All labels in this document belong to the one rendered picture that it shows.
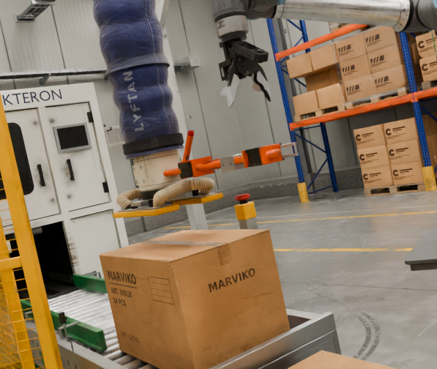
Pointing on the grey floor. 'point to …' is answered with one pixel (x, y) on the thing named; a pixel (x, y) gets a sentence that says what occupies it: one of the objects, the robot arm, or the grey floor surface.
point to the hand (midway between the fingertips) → (252, 104)
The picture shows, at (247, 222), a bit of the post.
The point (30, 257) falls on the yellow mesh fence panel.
